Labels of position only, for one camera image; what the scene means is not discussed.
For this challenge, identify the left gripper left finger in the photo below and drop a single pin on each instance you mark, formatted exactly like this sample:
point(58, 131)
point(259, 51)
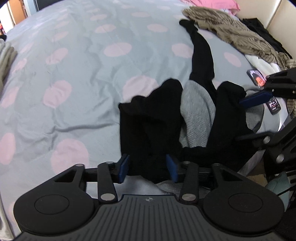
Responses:
point(105, 175)

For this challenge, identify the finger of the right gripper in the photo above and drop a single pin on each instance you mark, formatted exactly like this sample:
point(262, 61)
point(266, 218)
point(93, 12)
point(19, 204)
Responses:
point(256, 99)

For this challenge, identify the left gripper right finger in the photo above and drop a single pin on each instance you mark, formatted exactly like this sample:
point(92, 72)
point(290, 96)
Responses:
point(194, 177)

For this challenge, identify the grey and black raglan shirt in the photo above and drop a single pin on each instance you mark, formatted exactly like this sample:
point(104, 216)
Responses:
point(192, 122)

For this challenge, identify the stack of folded clothes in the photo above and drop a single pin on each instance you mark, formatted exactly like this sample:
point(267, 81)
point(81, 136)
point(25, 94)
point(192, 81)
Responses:
point(8, 54)

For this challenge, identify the smartphone with lit screen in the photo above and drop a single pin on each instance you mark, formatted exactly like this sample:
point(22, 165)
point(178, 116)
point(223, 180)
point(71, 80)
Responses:
point(256, 77)

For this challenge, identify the white garment at bed edge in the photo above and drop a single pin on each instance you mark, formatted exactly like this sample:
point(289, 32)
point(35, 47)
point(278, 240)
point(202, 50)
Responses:
point(262, 66)

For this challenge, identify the black garment by headboard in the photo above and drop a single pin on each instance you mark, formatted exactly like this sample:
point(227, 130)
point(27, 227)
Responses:
point(256, 26)

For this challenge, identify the tan striped garment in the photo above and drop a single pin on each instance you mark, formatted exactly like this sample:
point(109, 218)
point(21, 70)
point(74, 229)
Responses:
point(238, 35)

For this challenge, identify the cream padded headboard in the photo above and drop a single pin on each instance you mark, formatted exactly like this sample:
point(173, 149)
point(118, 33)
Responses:
point(278, 17)

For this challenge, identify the pink pillow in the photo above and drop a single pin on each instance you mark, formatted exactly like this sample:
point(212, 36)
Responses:
point(215, 4)

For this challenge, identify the grey pink-dotted bed sheet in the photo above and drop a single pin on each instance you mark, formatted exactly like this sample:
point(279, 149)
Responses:
point(77, 60)

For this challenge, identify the orange wooden door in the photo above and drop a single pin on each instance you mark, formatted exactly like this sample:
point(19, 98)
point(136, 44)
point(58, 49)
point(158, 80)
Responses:
point(18, 11)

